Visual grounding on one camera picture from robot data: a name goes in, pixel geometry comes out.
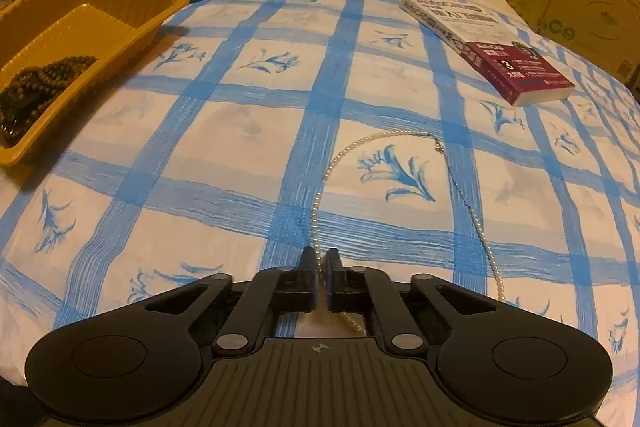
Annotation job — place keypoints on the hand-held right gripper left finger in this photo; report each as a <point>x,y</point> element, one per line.
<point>300,287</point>

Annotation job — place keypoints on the yellow plastic tray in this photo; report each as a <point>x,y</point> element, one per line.
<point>100,12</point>

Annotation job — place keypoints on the white and maroon book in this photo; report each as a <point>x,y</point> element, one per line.
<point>500,52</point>

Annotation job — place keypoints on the blue checked tablecloth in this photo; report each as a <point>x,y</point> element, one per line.
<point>225,132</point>

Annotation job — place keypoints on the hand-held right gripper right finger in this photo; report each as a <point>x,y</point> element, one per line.
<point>337,289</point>

